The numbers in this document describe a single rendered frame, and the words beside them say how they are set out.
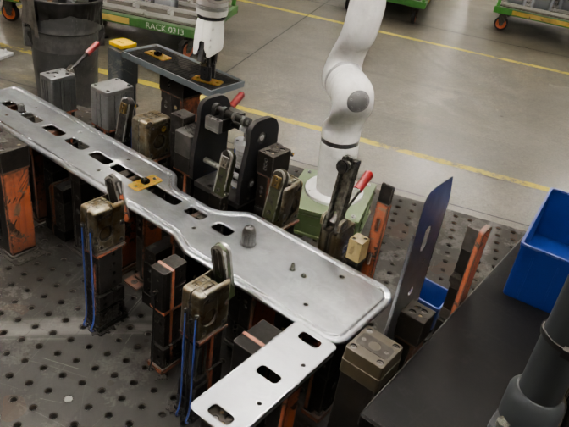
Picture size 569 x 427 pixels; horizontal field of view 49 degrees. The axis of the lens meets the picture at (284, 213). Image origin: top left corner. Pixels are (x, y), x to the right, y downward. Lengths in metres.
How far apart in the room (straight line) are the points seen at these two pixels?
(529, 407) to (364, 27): 1.52
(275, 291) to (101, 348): 0.49
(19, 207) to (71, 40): 2.51
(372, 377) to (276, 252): 0.41
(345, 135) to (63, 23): 2.58
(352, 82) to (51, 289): 0.98
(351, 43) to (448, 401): 1.06
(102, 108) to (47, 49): 2.42
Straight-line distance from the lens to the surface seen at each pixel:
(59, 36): 4.20
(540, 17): 8.01
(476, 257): 1.28
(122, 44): 2.05
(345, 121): 1.85
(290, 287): 1.30
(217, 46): 1.77
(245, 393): 1.09
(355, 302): 1.30
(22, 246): 1.87
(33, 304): 1.72
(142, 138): 1.75
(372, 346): 1.13
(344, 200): 1.37
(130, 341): 1.59
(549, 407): 0.36
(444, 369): 1.17
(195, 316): 1.21
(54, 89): 2.06
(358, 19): 1.80
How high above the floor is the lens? 1.81
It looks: 32 degrees down
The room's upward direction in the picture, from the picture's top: 9 degrees clockwise
